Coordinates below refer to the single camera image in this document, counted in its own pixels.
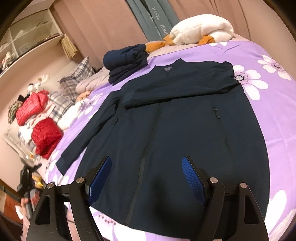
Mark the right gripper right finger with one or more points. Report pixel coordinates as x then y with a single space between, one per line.
196 180

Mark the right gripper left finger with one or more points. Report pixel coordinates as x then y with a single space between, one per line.
96 179

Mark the navy blue jacket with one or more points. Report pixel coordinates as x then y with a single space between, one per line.
195 109

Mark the red puffer jacket lower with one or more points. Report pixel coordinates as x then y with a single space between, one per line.
46 135

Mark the red puffer jacket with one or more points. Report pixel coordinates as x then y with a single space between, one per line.
35 104
46 135

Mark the plaid grey pillow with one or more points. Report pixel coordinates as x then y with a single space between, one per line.
66 95

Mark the red puffer jacket upper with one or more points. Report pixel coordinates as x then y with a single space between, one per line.
35 104

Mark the folded navy garment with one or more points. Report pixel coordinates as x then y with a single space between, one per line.
124 62

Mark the purple floral bed sheet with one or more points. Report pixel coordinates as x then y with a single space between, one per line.
271 92

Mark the pink curtain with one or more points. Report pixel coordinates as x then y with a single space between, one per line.
95 27

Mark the white orange plush duck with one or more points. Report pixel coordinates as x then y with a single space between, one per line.
200 30

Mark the teal lettered curtain band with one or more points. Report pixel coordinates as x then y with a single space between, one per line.
155 17

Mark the white wall shelf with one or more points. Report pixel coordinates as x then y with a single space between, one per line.
32 32

